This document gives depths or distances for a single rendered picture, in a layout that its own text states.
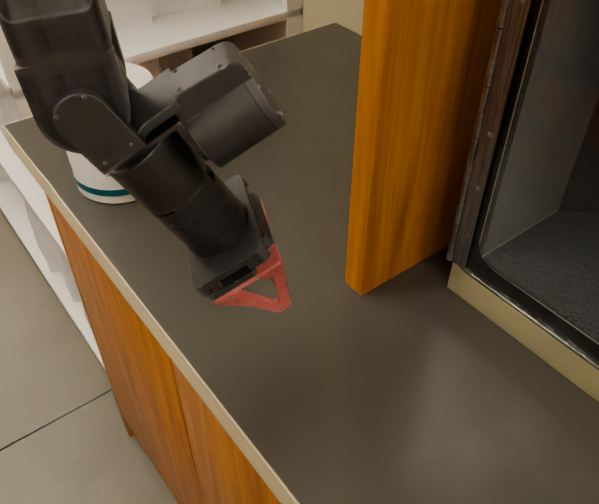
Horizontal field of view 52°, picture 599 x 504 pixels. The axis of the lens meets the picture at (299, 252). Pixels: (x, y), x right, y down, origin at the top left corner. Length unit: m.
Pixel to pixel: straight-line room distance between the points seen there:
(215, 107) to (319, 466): 0.33
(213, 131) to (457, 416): 0.37
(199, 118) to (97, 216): 0.46
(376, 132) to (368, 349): 0.23
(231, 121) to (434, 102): 0.26
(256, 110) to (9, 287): 1.89
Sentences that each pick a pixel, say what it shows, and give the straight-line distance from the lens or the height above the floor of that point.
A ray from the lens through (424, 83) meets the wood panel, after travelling 0.61.
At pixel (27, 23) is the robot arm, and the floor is 1.33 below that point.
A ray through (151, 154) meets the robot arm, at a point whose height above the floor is 1.23.
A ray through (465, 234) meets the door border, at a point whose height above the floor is 1.04.
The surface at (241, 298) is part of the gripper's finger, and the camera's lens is 0.52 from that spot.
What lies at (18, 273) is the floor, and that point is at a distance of 2.30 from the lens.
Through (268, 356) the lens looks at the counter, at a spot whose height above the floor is 0.94.
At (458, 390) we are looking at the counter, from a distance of 0.66.
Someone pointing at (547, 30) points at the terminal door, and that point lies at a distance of 0.55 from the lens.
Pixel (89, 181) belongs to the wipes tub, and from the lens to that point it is 0.88.
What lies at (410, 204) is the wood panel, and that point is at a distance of 0.69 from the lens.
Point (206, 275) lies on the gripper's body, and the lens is 0.49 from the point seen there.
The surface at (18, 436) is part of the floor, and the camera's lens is 1.86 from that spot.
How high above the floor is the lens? 1.46
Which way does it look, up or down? 42 degrees down
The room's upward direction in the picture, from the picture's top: straight up
